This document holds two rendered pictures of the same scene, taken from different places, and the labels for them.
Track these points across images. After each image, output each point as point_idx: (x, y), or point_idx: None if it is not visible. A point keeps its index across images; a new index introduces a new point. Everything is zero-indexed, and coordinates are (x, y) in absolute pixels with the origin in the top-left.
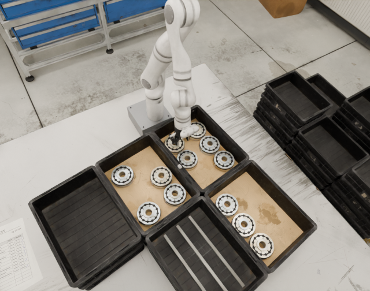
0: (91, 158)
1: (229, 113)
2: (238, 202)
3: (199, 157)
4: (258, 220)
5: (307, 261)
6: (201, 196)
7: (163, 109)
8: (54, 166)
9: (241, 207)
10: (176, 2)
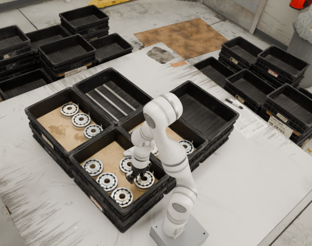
0: (222, 187)
1: None
2: (82, 138)
3: (116, 172)
4: (67, 127)
5: (28, 123)
6: (116, 123)
7: (164, 221)
8: (249, 176)
9: (79, 134)
10: (170, 94)
